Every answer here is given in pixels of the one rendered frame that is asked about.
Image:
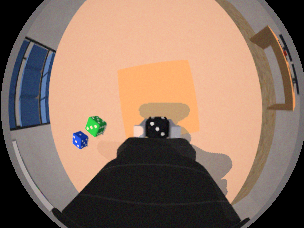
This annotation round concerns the black die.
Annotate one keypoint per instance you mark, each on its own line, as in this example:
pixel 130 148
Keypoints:
pixel 157 127

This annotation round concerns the blue die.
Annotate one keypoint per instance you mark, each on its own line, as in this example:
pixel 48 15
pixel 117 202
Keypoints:
pixel 80 139

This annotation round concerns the green die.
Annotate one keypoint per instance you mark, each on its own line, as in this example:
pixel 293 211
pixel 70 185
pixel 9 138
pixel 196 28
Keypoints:
pixel 95 126

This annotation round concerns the orange flat square mat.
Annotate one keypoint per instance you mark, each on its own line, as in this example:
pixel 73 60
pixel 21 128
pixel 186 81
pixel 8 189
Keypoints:
pixel 162 89

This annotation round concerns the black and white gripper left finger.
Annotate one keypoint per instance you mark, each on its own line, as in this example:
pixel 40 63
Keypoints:
pixel 141 129

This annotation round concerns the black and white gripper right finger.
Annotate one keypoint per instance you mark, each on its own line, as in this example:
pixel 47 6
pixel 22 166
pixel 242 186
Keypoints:
pixel 174 131

